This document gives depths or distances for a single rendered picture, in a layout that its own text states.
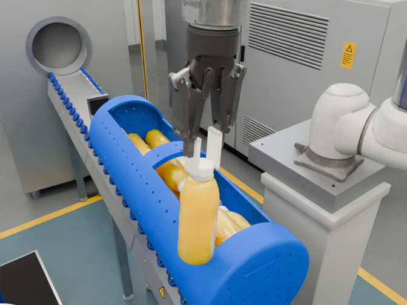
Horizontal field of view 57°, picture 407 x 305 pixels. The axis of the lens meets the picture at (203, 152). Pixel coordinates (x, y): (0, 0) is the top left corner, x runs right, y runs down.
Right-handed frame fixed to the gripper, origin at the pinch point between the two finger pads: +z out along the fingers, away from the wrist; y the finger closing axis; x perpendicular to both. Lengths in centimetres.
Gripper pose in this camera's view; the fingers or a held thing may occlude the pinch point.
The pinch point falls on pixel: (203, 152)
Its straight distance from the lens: 61.5
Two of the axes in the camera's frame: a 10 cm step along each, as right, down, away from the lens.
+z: -0.7, 8.8, 4.7
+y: -7.8, 2.5, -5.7
